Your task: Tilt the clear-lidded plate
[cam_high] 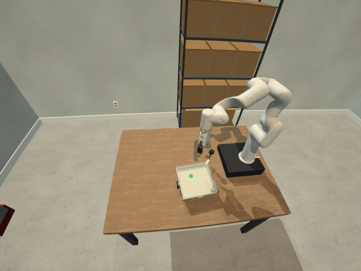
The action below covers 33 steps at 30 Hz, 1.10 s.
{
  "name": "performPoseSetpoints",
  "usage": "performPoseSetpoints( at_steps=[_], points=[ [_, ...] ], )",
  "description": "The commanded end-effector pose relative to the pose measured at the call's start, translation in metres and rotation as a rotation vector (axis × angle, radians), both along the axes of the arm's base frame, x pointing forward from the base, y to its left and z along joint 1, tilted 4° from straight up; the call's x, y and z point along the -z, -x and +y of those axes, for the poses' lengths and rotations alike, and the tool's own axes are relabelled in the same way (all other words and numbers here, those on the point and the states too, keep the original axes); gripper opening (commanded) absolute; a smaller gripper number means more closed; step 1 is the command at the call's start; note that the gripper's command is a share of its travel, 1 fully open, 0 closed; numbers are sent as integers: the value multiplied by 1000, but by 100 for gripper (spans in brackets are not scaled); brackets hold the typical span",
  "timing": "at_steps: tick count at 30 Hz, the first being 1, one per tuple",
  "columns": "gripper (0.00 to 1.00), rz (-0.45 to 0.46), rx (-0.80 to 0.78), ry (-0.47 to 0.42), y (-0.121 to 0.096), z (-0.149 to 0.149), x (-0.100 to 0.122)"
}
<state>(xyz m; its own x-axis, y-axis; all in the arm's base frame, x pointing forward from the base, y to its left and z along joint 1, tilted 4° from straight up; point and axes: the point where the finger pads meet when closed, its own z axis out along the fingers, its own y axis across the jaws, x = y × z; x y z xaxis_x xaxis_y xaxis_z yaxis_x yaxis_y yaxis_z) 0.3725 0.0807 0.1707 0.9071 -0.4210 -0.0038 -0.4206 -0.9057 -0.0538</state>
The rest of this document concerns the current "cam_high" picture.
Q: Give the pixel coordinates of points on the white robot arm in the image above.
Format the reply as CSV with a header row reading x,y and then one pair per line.
x,y
259,135

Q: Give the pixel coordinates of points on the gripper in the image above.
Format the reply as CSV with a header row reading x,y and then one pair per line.
x,y
203,140

